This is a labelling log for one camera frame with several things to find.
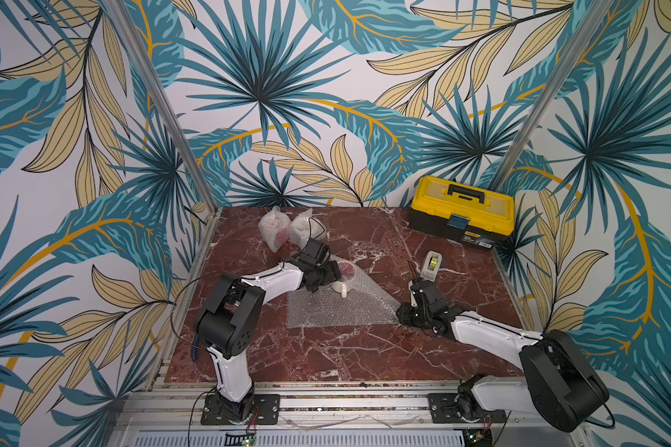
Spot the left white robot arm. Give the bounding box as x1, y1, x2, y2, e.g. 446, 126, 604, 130
194, 238, 342, 404

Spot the clear bubble wrap sheet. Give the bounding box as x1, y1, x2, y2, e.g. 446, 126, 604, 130
286, 258, 400, 329
258, 206, 292, 253
289, 209, 326, 249

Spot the front aluminium rail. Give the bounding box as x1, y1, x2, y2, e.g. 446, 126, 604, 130
112, 386, 583, 447

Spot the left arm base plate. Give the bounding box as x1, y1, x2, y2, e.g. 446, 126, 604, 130
201, 392, 281, 427

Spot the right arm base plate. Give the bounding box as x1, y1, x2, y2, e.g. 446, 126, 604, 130
427, 393, 507, 425

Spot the yellow black toolbox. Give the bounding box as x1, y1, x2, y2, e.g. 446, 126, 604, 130
409, 176, 516, 250

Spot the left aluminium frame post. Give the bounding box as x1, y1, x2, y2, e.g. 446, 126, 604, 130
103, 0, 221, 216

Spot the aluminium frame post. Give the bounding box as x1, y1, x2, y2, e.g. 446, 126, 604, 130
489, 0, 613, 190
103, 0, 221, 216

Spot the small green white box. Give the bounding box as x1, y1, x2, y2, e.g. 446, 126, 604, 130
420, 251, 443, 282

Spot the right aluminium frame post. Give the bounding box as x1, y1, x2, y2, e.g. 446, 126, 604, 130
489, 0, 613, 190

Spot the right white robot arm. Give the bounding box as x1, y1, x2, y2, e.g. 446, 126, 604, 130
396, 278, 609, 433

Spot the white mug red inside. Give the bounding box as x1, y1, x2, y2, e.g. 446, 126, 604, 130
331, 261, 356, 298

